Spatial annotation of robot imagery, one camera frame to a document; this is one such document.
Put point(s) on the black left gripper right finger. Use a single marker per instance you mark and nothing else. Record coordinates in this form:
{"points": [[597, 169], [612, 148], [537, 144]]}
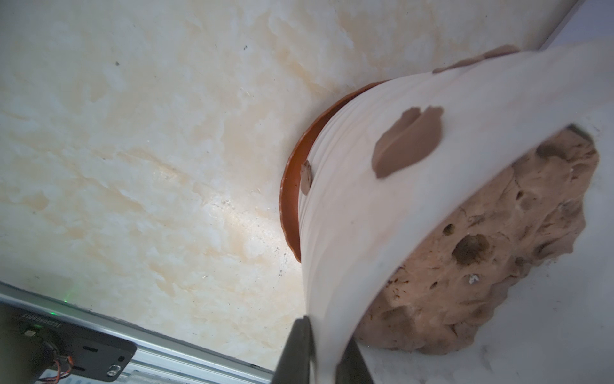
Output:
{"points": [[352, 368]]}

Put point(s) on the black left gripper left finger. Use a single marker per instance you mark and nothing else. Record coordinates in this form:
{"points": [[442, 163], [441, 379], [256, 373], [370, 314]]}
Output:
{"points": [[295, 362]]}

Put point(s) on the white ceramic pot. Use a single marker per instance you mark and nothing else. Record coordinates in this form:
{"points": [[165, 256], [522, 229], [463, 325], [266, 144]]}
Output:
{"points": [[397, 160]]}

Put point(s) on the brown soil in pot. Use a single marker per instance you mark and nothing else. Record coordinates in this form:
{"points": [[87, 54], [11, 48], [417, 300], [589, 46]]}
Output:
{"points": [[454, 281]]}

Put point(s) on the terracotta saucer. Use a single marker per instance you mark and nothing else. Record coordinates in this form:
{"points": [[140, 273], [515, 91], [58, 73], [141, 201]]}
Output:
{"points": [[290, 187]]}

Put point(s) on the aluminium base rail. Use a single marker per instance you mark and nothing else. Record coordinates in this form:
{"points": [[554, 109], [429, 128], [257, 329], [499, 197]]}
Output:
{"points": [[159, 359]]}

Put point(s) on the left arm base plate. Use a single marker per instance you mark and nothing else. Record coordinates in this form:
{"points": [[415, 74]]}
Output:
{"points": [[40, 349]]}

